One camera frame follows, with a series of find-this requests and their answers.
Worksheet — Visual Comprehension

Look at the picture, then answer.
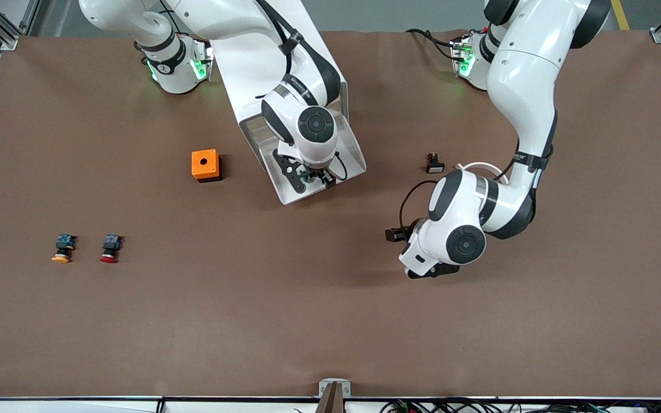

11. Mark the red mushroom push button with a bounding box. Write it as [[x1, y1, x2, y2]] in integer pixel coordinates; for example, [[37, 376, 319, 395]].
[[99, 233, 124, 264]]

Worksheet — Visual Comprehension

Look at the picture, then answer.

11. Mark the yellow mushroom push button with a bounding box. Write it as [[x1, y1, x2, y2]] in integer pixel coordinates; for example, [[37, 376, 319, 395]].
[[51, 233, 77, 264]]

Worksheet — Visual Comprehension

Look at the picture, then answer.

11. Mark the orange box with hole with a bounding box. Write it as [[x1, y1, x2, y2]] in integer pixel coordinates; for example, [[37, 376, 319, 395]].
[[191, 149, 223, 184]]

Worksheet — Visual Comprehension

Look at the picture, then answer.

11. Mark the brown table mat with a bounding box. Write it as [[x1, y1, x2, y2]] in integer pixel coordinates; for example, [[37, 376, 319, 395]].
[[0, 29, 661, 400]]

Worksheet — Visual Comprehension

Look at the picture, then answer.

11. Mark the white curved plastic bracket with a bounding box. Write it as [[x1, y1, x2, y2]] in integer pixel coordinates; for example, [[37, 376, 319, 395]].
[[455, 162, 507, 180]]

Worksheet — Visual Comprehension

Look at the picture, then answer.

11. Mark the black cable bundle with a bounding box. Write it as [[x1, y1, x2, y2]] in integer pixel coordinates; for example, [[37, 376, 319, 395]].
[[381, 399, 661, 413]]

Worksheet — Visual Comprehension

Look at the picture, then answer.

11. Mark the grey metal bracket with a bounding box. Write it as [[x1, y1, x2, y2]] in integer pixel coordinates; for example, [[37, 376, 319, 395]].
[[318, 379, 352, 413]]

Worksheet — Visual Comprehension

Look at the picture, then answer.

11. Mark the black base cable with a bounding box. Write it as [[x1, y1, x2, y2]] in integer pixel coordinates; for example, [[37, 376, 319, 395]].
[[405, 28, 458, 61]]

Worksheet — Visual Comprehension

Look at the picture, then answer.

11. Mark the white table edge rail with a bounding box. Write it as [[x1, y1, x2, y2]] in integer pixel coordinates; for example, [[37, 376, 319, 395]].
[[0, 397, 661, 413]]

